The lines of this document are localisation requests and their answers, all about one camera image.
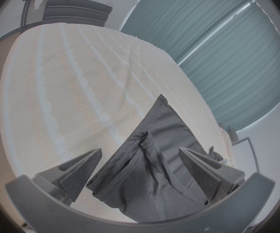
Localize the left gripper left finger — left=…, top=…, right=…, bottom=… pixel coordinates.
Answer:
left=34, top=148, right=103, bottom=206

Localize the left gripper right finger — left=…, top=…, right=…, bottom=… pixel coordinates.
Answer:
left=178, top=147, right=246, bottom=206

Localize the black T-shirt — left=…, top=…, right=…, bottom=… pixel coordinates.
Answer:
left=85, top=94, right=224, bottom=224

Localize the bed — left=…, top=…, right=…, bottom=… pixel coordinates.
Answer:
left=0, top=22, right=260, bottom=225

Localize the cream pillow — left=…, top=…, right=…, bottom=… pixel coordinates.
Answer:
left=220, top=128, right=233, bottom=158

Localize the grey bedside table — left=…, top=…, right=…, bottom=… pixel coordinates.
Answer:
left=219, top=123, right=238, bottom=140

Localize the blue-green curtain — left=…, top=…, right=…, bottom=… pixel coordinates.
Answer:
left=121, top=0, right=255, bottom=63
left=179, top=1, right=280, bottom=132

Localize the black chest of drawers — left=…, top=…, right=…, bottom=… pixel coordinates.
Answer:
left=42, top=0, right=113, bottom=29

